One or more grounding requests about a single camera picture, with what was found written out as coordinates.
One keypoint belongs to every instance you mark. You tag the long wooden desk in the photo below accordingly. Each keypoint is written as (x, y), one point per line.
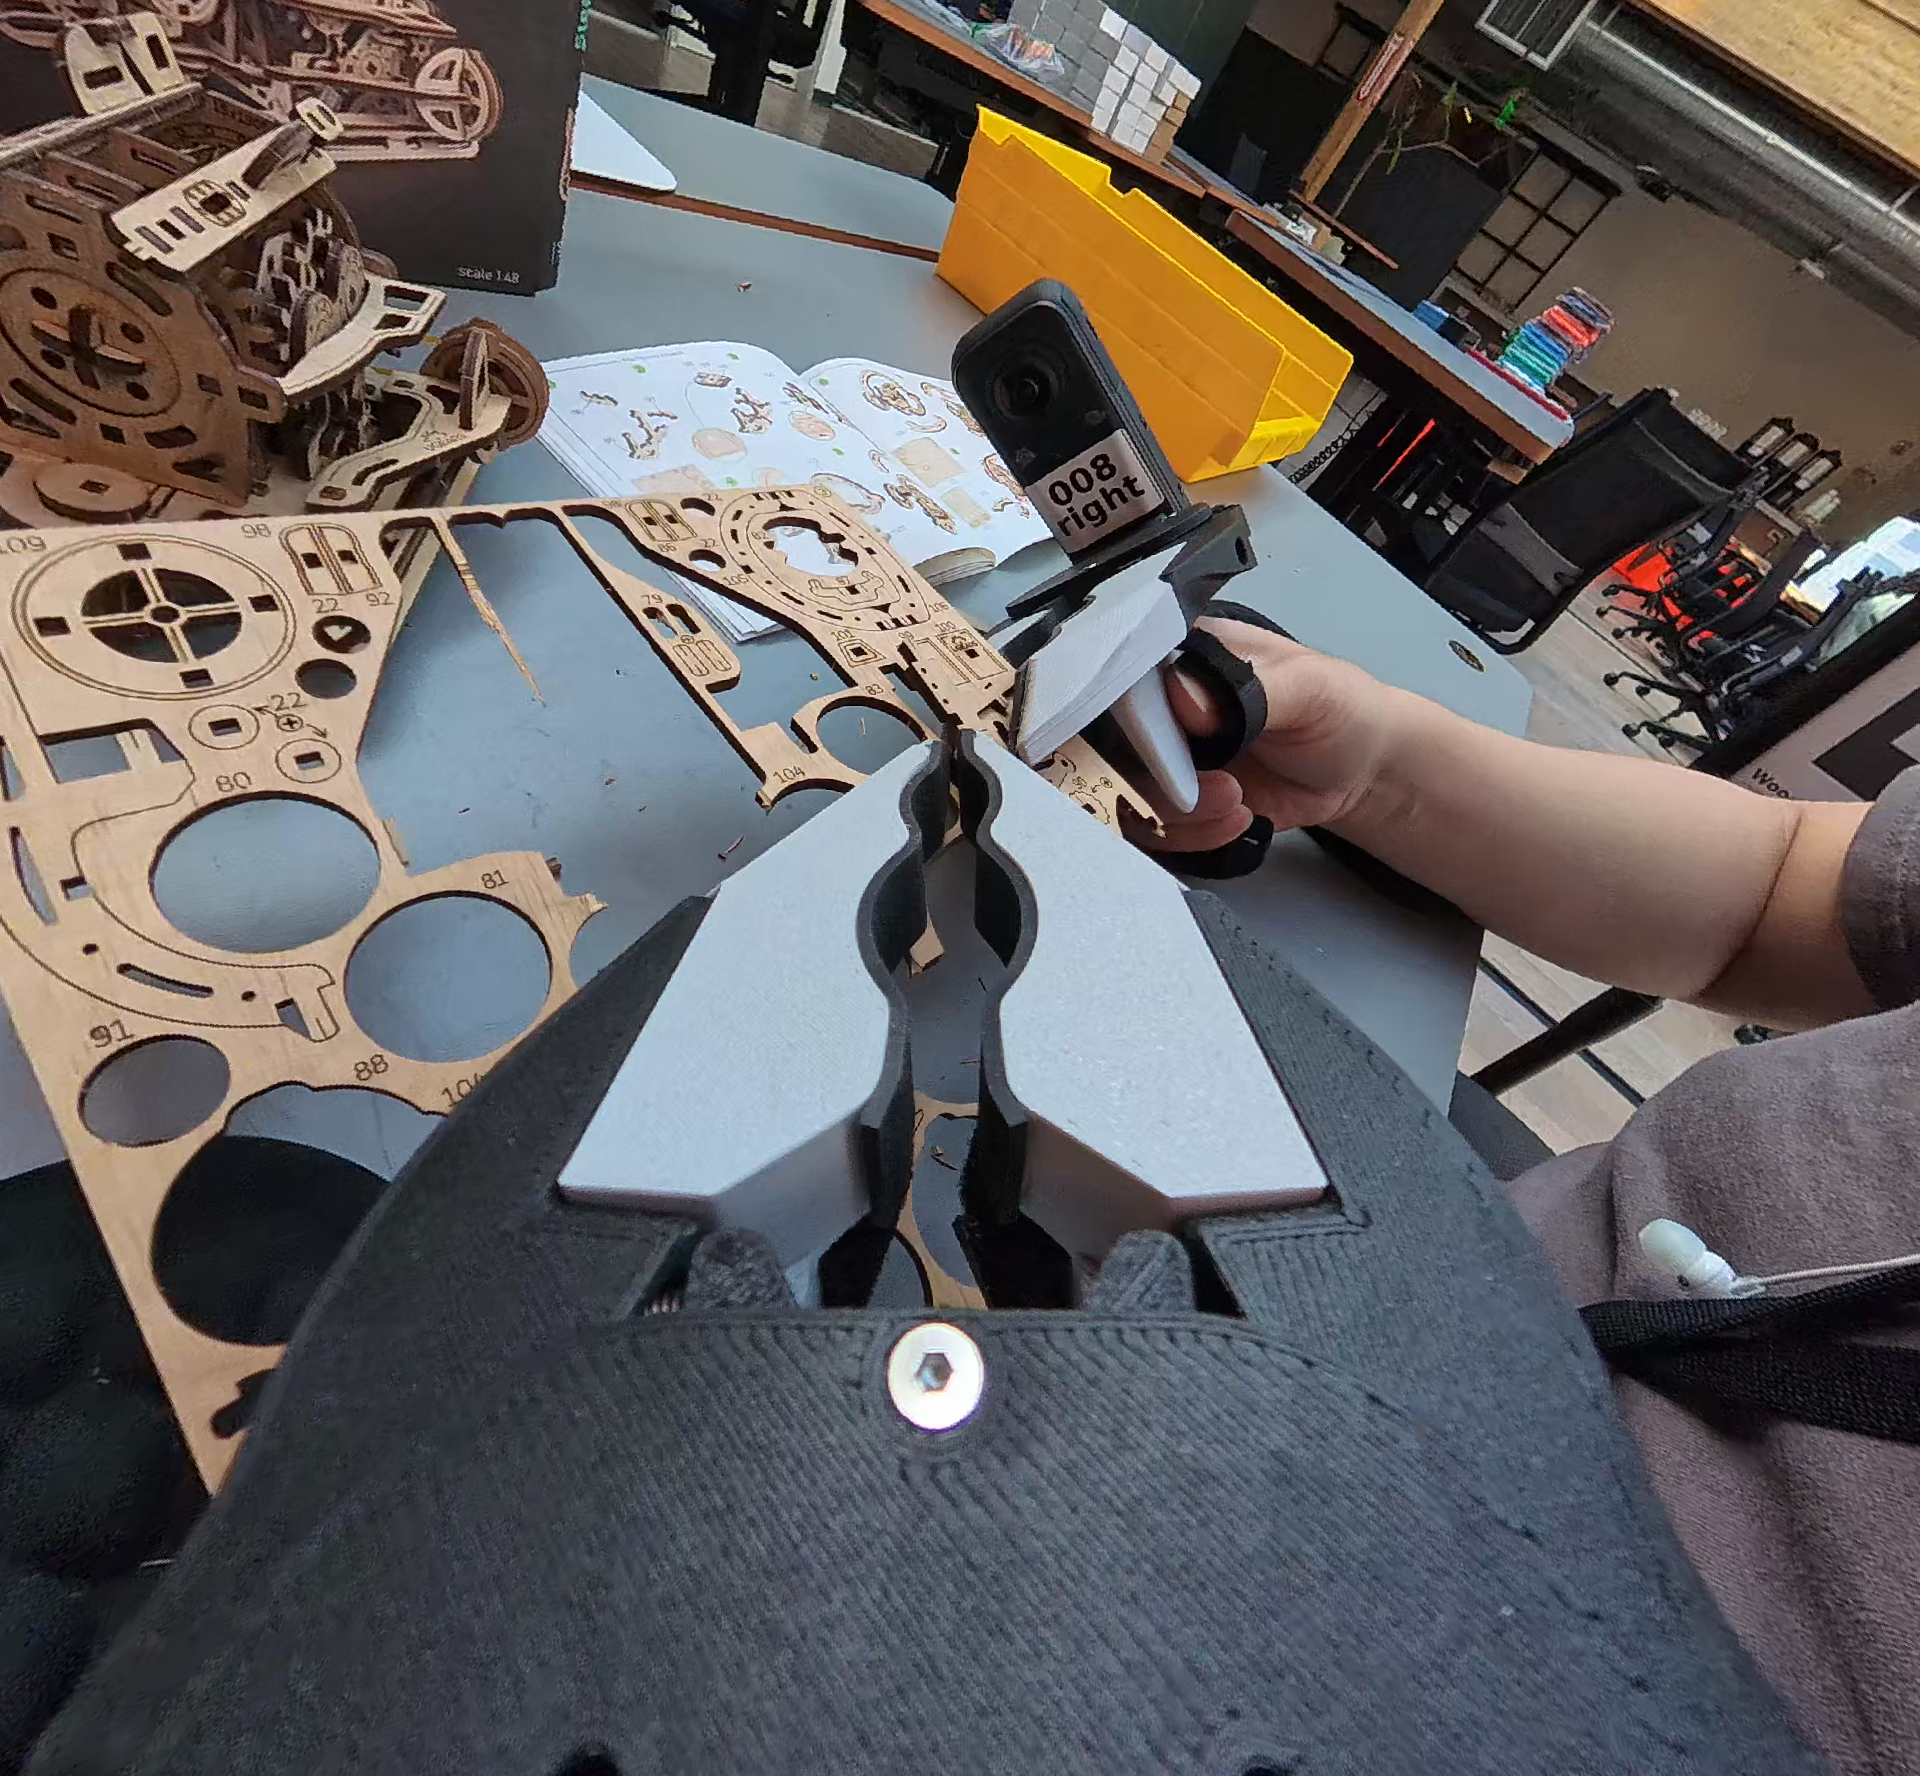
(1380, 320)

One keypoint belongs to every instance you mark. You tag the black office chair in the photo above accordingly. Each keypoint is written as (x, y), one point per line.
(1591, 516)

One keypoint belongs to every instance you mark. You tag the person's right forearm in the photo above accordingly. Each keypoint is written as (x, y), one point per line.
(1620, 846)

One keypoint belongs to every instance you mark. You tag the stack of grey white boxes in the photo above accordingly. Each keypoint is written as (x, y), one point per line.
(1119, 51)

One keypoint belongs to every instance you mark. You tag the person's right hand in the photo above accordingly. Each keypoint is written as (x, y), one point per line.
(1334, 740)

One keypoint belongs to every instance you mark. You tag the white paper sheet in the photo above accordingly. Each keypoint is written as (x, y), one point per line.
(615, 141)

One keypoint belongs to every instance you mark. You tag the row of black office chairs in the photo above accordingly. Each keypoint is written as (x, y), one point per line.
(1725, 606)

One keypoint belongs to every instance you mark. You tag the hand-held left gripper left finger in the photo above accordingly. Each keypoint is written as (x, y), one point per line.
(721, 1056)

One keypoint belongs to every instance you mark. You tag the assembled wooden submarine model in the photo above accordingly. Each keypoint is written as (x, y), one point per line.
(151, 351)

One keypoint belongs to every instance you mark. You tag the black and white sign board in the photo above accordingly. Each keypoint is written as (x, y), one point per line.
(1831, 757)

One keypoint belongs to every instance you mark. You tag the laser-cut wooden parts sheet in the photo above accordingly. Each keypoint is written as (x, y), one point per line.
(233, 787)

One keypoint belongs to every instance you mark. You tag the metal ventilation duct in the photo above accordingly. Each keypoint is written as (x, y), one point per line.
(1725, 111)

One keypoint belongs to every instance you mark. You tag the stack of colourful packets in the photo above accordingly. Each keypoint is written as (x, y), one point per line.
(1560, 337)

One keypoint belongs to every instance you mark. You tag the wooden support post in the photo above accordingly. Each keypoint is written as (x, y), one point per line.
(1411, 21)

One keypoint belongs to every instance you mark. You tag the dark cloth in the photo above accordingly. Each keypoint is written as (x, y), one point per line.
(75, 1507)

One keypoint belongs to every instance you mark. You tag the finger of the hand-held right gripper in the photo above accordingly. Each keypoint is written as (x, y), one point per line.
(1094, 659)

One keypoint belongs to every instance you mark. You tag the person's grey shirt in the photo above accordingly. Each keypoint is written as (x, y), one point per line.
(1771, 1146)

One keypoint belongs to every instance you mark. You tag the open instruction booklet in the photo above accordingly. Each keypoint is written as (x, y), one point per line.
(884, 456)

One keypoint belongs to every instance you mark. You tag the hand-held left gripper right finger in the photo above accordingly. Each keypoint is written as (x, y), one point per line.
(1141, 1056)

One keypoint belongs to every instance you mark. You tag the dark model kit box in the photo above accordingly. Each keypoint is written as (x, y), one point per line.
(511, 6)

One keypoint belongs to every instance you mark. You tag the yellow plastic bin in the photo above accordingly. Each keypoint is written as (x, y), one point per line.
(1141, 290)

